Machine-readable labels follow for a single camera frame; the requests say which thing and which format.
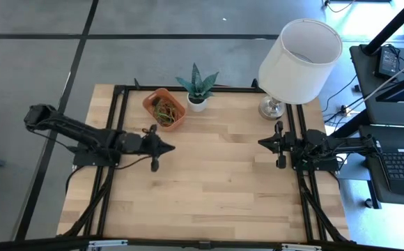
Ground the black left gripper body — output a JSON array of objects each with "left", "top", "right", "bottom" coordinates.
[{"left": 142, "top": 124, "right": 161, "bottom": 173}]

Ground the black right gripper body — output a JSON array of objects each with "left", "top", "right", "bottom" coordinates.
[{"left": 273, "top": 121, "right": 293, "bottom": 169}]

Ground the green rubber band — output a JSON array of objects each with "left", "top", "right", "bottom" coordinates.
[{"left": 153, "top": 104, "right": 170, "bottom": 126}]

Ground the red rubber band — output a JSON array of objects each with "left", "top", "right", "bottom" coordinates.
[{"left": 162, "top": 100, "right": 182, "bottom": 123}]

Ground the orange plastic bin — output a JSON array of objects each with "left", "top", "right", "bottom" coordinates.
[{"left": 141, "top": 87, "right": 187, "bottom": 132}]

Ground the snake plant in white pot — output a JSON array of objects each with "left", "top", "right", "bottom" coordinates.
[{"left": 175, "top": 62, "right": 220, "bottom": 113}]

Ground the table lamp with white shade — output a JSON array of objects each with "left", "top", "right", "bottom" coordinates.
[{"left": 257, "top": 18, "right": 344, "bottom": 121}]

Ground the black side desk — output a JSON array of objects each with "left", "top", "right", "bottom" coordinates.
[{"left": 348, "top": 44, "right": 404, "bottom": 210}]

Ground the black power adapter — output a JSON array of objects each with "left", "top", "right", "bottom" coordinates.
[{"left": 374, "top": 47, "right": 401, "bottom": 79}]

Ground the black diagonal pole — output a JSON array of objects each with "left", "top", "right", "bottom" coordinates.
[{"left": 361, "top": 0, "right": 404, "bottom": 56}]

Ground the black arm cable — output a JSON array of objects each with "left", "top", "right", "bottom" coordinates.
[{"left": 114, "top": 155, "right": 153, "bottom": 171}]

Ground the black floor cable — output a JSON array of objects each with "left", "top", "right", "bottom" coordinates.
[
  {"left": 322, "top": 75, "right": 359, "bottom": 123},
  {"left": 323, "top": 0, "right": 356, "bottom": 13}
]

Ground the silver bracket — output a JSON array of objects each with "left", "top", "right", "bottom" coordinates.
[
  {"left": 281, "top": 243, "right": 323, "bottom": 251},
  {"left": 88, "top": 238, "right": 128, "bottom": 249}
]

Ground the white cable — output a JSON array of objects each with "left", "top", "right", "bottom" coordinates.
[{"left": 341, "top": 62, "right": 404, "bottom": 114}]

